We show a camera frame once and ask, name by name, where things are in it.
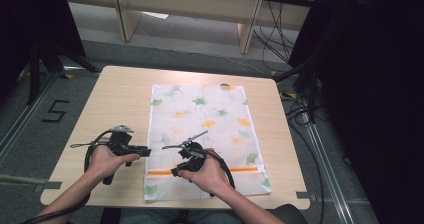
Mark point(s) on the person's right hand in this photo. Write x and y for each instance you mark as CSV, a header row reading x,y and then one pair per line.
x,y
211,175

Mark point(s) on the black curtain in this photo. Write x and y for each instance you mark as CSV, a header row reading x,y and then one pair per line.
x,y
30,17
373,84

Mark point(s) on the light wooden desk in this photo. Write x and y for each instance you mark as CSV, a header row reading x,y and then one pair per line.
x,y
186,7

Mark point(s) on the person's left hand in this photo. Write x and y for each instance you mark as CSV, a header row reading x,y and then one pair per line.
x,y
105,162

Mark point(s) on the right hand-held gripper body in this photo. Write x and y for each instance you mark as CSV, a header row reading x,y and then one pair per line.
x,y
193,152

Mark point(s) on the metal floor rail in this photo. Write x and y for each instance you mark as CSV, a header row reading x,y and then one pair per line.
x,y
328,170
23,117

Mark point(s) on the person's legs in jeans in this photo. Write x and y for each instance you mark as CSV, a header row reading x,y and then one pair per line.
x,y
150,217

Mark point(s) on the black tripod stand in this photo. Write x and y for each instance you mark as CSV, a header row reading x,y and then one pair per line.
x,y
311,84
35,70

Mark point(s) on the grey tape strip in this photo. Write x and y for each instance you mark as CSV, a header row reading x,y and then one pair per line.
x,y
302,195
48,185

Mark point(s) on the white leaf-print mesh laundry bag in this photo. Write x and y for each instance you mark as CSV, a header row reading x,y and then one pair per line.
x,y
200,117

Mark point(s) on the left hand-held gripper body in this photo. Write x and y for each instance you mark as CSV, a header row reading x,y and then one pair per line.
x,y
120,140

